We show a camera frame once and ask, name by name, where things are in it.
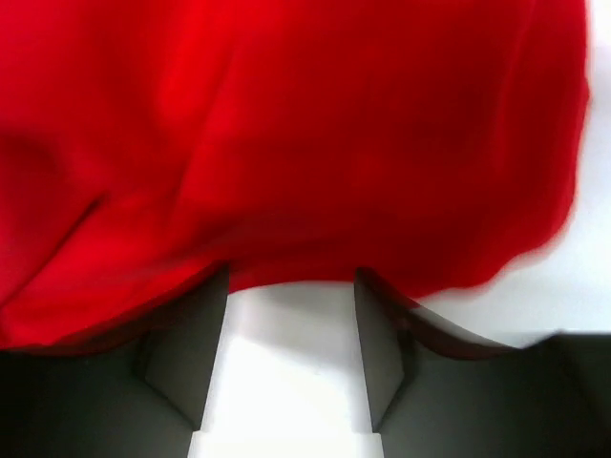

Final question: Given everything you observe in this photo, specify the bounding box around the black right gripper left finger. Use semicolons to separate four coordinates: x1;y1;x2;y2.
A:
1;265;229;457

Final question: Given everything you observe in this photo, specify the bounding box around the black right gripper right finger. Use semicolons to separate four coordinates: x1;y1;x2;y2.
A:
353;268;610;457

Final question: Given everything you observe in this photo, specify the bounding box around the red t shirt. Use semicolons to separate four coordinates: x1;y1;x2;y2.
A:
1;1;589;354

